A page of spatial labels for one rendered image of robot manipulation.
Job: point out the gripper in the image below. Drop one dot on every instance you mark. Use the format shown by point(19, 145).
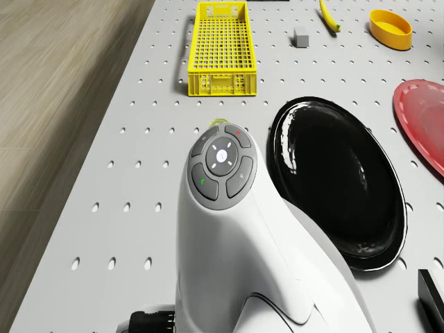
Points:
point(149, 320)

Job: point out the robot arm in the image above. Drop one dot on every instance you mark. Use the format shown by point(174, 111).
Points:
point(243, 249)

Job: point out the green yellow can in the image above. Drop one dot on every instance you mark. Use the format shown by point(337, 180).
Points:
point(218, 122)

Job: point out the black plate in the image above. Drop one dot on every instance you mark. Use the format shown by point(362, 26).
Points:
point(340, 180)

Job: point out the yellow basket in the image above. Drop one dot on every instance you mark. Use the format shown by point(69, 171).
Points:
point(222, 85)

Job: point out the black stove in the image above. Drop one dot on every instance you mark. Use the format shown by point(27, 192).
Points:
point(431, 301)

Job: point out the grey cube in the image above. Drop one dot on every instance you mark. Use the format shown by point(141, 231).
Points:
point(301, 38)

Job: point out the red plate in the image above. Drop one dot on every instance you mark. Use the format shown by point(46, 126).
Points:
point(423, 118)

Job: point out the banana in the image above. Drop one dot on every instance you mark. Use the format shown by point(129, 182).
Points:
point(329, 17)

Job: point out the yellow bowl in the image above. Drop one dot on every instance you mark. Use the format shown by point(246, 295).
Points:
point(392, 36)

